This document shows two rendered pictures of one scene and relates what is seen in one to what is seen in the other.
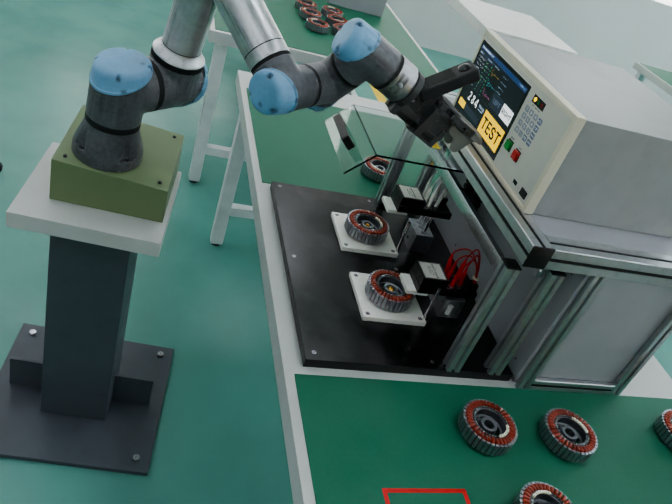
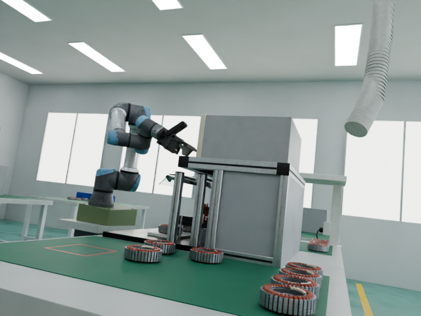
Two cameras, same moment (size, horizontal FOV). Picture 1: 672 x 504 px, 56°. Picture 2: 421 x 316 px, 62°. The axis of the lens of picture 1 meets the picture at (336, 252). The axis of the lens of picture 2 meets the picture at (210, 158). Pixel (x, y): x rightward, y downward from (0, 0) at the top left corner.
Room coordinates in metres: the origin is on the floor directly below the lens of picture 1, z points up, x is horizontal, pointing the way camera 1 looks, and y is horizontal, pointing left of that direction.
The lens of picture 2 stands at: (0.07, -1.37, 0.94)
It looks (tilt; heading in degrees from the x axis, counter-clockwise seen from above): 7 degrees up; 43
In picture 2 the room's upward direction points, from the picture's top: 7 degrees clockwise
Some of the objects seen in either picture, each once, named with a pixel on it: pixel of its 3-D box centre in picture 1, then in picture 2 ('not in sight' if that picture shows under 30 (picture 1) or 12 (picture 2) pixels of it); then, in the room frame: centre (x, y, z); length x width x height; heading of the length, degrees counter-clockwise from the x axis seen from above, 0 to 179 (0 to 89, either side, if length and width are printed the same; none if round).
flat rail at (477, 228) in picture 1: (452, 184); (205, 184); (1.30, -0.19, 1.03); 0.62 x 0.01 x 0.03; 23
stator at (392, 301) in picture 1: (390, 290); (170, 229); (1.15, -0.14, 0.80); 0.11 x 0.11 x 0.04
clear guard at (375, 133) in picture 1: (402, 147); (197, 183); (1.37, -0.06, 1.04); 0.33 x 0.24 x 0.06; 113
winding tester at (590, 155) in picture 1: (579, 130); (253, 148); (1.38, -0.40, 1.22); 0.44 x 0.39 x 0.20; 23
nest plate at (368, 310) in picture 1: (386, 298); (170, 234); (1.15, -0.14, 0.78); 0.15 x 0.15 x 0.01; 23
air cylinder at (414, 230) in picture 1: (417, 235); not in sight; (1.43, -0.18, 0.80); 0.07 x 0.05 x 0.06; 23
